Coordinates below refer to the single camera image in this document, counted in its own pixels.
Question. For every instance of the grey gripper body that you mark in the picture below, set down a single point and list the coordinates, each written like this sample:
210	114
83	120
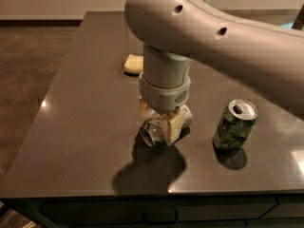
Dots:
162	96

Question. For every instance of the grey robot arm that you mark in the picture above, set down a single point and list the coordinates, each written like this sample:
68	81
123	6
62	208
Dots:
268	59

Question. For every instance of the dark cabinet drawer handle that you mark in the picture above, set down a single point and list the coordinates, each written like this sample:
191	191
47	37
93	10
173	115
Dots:
160	216

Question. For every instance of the yellow sponge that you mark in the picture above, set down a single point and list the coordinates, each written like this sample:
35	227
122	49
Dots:
133	64

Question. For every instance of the white green 7up can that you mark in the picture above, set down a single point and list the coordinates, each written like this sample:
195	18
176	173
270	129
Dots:
152	130

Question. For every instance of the dark green soda can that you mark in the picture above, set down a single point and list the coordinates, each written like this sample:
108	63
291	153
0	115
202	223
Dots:
236	123

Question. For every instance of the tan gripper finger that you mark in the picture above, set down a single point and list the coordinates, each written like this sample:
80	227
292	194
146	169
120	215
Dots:
172	125
145	111

